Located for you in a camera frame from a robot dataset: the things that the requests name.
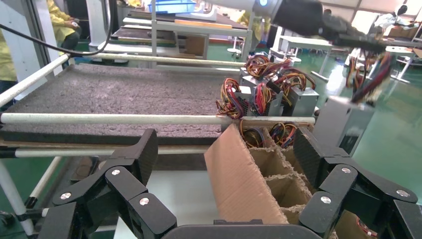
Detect person in yellow jacket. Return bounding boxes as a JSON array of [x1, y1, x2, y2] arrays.
[[46, 0, 82, 57], [0, 29, 17, 111], [237, 9, 272, 53]]

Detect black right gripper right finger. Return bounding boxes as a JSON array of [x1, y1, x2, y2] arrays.
[[293, 126, 422, 239]]

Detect grey shelf rack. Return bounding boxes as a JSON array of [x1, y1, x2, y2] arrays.
[[99, 8, 254, 72]]

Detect cardboard box with dividers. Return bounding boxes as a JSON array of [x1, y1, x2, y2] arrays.
[[204, 123, 380, 239]]

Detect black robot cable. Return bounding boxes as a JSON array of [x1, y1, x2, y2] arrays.
[[0, 0, 116, 57]]

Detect blue plastic tray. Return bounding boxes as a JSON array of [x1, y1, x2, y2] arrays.
[[147, 0, 198, 14]]

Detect grey felt mat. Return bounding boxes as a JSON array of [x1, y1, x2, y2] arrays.
[[0, 63, 243, 146]]

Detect white work table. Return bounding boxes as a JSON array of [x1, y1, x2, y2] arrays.
[[384, 46, 422, 84], [270, 34, 334, 83]]

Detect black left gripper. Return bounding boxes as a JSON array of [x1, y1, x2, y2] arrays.
[[272, 0, 388, 53]]

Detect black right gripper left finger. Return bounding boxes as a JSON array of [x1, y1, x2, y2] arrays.
[[38, 128, 178, 239]]

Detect person in white clothes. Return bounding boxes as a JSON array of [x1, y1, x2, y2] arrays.
[[374, 3, 418, 32]]

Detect brown carton on rack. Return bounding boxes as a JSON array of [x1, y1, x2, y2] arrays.
[[178, 35, 208, 57]]

